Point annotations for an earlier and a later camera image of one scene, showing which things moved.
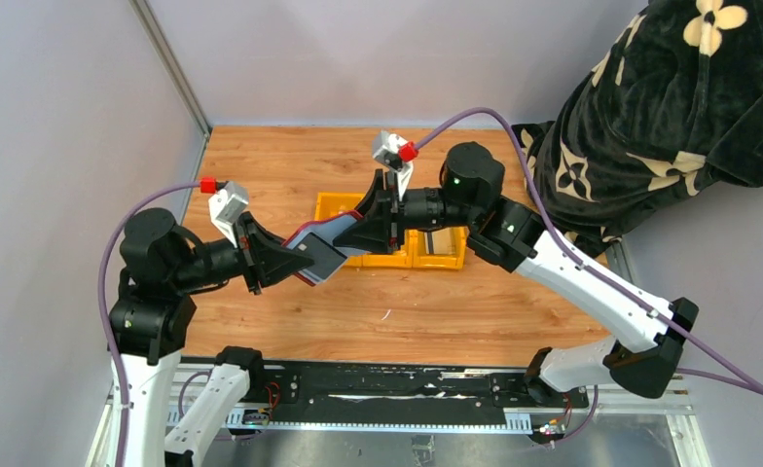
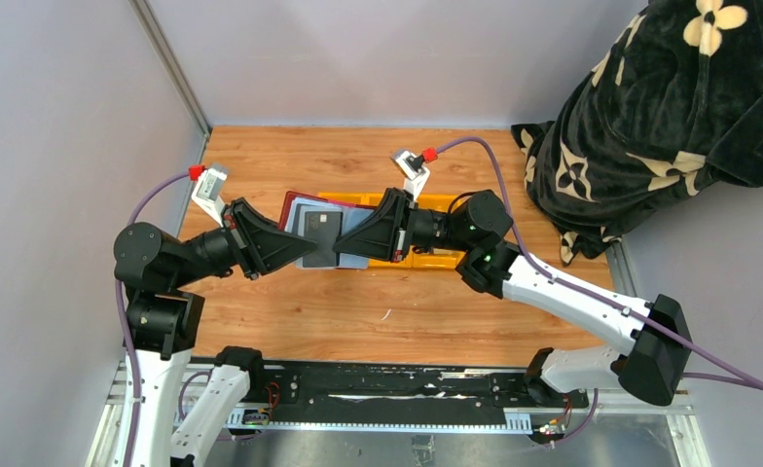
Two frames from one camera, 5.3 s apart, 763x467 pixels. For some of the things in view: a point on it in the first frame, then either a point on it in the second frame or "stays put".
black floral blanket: (686, 90) stays put
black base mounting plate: (315, 391) stays put
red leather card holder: (314, 239) -> (290, 196)
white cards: (326, 231) -> (351, 214)
